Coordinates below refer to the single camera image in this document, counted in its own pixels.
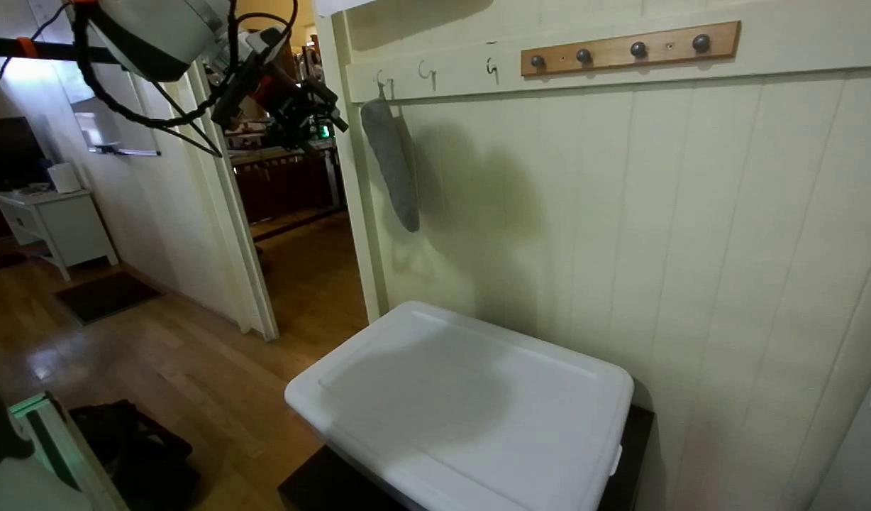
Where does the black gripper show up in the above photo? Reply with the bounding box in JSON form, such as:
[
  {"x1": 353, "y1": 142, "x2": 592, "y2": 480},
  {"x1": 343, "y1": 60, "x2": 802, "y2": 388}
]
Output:
[{"x1": 212, "y1": 28, "x2": 350, "y2": 142}]

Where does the grey quilted oven mitten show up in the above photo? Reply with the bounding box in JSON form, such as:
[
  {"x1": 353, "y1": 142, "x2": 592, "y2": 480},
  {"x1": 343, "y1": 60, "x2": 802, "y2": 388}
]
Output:
[{"x1": 361, "y1": 95, "x2": 421, "y2": 231}]

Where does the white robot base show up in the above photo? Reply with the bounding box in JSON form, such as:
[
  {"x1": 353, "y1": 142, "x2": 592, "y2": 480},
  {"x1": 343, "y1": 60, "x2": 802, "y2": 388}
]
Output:
[{"x1": 0, "y1": 390, "x2": 127, "y2": 511}]

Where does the white small side table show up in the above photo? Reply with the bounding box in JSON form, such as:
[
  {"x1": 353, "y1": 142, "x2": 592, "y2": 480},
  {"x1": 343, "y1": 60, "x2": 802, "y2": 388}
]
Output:
[{"x1": 0, "y1": 189, "x2": 120, "y2": 277}]

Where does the dark floor mat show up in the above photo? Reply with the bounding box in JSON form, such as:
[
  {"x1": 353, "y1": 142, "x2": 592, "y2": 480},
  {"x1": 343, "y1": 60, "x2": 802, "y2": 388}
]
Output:
[{"x1": 57, "y1": 271, "x2": 155, "y2": 324}]

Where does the white plastic storage bin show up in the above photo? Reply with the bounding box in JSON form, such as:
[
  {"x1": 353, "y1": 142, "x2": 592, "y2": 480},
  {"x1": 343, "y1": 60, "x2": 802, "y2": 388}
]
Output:
[{"x1": 284, "y1": 301, "x2": 633, "y2": 511}]

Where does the black bag on floor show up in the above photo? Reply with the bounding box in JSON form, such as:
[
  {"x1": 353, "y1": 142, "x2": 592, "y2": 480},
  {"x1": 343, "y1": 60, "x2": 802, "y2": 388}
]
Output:
[{"x1": 72, "y1": 400, "x2": 199, "y2": 511}]

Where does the wooden peg rack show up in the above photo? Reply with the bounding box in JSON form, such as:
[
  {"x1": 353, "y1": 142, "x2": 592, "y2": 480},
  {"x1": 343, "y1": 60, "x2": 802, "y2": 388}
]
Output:
[{"x1": 519, "y1": 19, "x2": 741, "y2": 80}]

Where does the metal wall hook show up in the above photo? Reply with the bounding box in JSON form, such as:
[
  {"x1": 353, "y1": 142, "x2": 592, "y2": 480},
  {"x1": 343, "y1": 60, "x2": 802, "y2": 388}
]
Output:
[
  {"x1": 486, "y1": 57, "x2": 500, "y2": 81},
  {"x1": 374, "y1": 77, "x2": 397, "y2": 101},
  {"x1": 418, "y1": 61, "x2": 439, "y2": 91}
]

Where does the middle metal wall hook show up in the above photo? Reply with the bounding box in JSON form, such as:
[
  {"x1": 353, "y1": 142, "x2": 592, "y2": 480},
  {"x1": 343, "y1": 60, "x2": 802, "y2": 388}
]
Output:
[{"x1": 418, "y1": 61, "x2": 439, "y2": 91}]

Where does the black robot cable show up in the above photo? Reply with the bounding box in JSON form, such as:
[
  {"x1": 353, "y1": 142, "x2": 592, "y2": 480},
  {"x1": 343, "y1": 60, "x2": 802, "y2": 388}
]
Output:
[{"x1": 69, "y1": 0, "x2": 301, "y2": 159}]

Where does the black camera tripod arm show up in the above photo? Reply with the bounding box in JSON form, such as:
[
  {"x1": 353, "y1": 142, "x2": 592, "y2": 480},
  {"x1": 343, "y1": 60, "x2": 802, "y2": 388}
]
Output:
[{"x1": 0, "y1": 36, "x2": 75, "y2": 60}]

